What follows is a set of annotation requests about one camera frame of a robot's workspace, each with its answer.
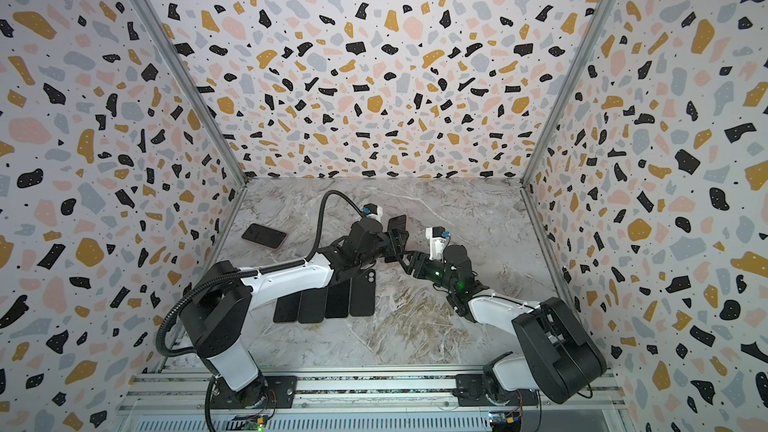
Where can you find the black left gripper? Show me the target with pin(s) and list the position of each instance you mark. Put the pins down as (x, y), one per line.
(397, 245)

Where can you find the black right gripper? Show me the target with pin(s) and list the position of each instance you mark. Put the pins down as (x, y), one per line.
(422, 261)

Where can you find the black phone case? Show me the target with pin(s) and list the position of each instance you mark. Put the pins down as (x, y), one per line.
(312, 306)
(363, 294)

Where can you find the purple phone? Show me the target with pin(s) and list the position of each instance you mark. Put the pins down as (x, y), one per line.
(287, 308)

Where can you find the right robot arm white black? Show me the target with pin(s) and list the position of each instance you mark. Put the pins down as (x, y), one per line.
(559, 358)

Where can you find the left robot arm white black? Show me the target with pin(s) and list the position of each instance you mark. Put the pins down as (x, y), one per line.
(338, 281)

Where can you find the phone in dark case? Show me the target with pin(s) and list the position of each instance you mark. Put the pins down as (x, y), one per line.
(264, 236)

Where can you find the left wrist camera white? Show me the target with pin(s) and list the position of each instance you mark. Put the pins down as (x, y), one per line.
(373, 211)

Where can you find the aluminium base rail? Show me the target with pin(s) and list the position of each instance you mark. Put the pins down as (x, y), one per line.
(369, 398)

